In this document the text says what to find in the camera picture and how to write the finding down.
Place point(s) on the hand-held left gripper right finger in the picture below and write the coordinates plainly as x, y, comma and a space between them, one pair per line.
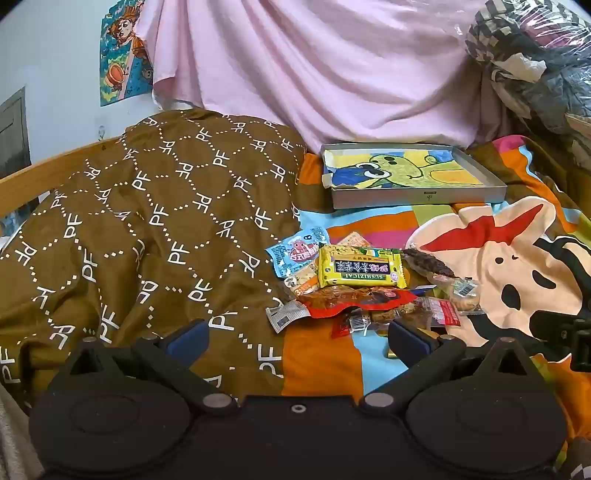
406, 344

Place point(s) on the brown patterned pillow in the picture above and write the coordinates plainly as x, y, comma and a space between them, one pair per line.
138, 221

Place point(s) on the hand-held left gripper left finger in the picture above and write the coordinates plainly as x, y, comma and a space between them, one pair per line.
191, 339

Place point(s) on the wooden bed frame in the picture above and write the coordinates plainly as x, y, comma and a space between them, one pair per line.
46, 173

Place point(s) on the silver white snack packet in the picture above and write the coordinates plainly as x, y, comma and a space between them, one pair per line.
286, 317

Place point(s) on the clear packet of brown snack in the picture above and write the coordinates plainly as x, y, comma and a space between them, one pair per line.
397, 316

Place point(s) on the grey tray with cartoon drawing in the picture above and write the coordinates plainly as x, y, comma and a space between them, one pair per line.
406, 173

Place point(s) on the cream nougat bar packet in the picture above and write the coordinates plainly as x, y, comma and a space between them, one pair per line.
302, 279

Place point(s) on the orange snack packet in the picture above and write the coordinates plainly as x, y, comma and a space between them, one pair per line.
354, 240

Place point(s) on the colourful cartoon blanket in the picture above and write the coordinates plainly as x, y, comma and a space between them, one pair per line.
508, 249

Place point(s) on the small red snack packet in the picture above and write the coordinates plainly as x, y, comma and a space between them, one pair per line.
346, 328

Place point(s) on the cookie packet with barcode label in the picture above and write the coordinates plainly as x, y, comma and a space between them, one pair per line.
459, 293

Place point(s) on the gold foil candy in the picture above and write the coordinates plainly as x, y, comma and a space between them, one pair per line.
393, 354

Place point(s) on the camouflage cloth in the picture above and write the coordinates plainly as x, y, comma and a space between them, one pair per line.
540, 60

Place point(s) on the light blue snack packet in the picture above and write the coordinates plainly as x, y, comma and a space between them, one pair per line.
295, 251

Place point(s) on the pink sheet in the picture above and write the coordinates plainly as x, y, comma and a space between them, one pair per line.
323, 64

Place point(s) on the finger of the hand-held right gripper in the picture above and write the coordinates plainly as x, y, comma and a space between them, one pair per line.
579, 337

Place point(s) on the yellow snack packet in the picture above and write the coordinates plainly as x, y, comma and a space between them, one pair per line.
360, 267

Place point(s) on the grey wall panel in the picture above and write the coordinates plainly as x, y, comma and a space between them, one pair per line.
14, 138

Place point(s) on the dark bread packet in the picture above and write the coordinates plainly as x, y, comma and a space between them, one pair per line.
427, 263

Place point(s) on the red and white snack packet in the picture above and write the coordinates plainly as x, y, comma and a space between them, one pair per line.
441, 311

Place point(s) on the cartoon wall poster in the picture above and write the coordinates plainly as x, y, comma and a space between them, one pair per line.
122, 50

